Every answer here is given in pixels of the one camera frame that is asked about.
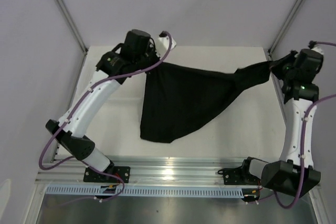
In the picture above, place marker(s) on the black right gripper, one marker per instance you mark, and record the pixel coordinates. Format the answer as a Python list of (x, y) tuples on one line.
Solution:
[(295, 57)]

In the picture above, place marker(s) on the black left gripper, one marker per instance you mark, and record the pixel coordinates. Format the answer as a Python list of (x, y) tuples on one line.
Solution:
[(151, 48)]

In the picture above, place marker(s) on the black t-shirt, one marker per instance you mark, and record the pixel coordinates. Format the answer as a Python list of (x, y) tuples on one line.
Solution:
[(180, 100)]

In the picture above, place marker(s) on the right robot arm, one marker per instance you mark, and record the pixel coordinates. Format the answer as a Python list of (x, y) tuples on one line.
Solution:
[(294, 174)]

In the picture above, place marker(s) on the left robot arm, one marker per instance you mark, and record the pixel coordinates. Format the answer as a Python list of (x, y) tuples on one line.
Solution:
[(70, 129)]

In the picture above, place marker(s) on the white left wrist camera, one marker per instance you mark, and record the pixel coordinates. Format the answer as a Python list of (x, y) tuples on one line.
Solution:
[(162, 43)]

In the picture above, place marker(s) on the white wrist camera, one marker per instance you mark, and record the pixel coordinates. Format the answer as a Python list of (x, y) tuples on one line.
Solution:
[(162, 43), (313, 45)]

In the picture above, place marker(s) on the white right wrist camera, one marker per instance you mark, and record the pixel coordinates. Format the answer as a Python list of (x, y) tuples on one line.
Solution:
[(313, 45)]

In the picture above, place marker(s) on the right aluminium frame post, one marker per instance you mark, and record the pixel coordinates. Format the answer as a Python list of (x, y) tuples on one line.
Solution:
[(290, 17)]

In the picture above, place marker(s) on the aluminium frame post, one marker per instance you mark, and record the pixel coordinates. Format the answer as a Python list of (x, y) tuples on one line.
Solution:
[(290, 17), (71, 25)]

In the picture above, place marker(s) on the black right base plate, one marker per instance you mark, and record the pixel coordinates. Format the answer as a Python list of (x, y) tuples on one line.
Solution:
[(239, 176)]

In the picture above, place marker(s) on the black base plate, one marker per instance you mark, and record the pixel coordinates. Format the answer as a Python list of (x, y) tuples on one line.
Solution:
[(122, 172), (239, 176)]

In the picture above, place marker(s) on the left aluminium frame post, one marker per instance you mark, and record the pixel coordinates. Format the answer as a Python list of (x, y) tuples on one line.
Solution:
[(71, 25)]

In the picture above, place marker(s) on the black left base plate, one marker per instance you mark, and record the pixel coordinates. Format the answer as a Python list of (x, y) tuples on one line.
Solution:
[(122, 172)]

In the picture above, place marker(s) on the white slotted cable duct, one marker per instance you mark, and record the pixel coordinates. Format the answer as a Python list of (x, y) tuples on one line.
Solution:
[(147, 191)]

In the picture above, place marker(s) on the aluminium mounting rail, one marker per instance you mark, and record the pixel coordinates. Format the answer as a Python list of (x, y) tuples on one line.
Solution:
[(150, 171)]

